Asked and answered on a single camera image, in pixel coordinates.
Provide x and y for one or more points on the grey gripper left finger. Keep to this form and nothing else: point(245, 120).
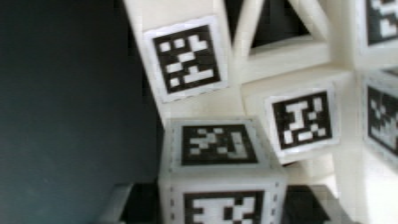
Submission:
point(132, 205)

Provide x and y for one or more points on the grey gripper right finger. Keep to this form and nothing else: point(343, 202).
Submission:
point(311, 206)

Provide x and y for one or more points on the white tagged cube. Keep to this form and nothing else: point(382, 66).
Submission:
point(380, 112)
point(222, 179)

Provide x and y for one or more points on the white chair back frame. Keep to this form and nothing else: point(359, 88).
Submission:
point(263, 58)

